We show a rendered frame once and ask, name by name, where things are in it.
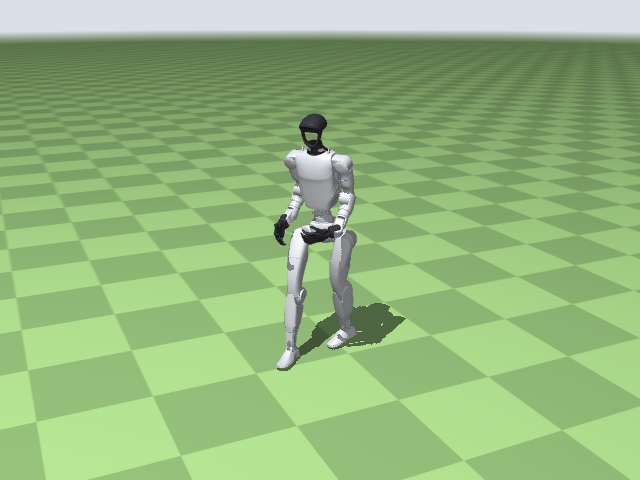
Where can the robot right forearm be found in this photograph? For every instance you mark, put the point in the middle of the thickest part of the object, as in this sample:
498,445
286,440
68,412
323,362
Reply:
293,208

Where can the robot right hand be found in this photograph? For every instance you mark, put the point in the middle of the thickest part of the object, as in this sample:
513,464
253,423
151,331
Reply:
280,227

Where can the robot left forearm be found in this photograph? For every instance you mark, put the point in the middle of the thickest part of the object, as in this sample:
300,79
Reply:
344,212

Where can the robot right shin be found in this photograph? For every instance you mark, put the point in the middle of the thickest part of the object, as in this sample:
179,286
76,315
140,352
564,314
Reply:
293,315

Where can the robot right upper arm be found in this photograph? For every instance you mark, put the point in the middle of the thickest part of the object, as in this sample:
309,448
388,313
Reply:
289,161

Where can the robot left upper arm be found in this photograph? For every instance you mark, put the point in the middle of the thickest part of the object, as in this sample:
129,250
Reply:
343,164

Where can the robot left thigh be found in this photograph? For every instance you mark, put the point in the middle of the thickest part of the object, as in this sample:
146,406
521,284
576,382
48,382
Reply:
340,260

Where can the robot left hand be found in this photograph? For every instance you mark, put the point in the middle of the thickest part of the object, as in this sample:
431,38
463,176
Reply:
320,234

